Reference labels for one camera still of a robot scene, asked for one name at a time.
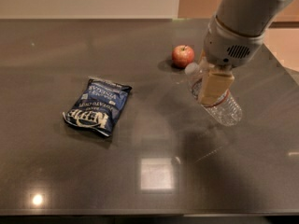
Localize blue kettle chips bag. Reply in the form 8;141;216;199
63;77;132;137

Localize red apple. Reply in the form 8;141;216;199
172;45;194;68

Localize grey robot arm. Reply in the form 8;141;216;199
198;0;294;105

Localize clear plastic water bottle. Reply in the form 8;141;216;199
184;63;243;126

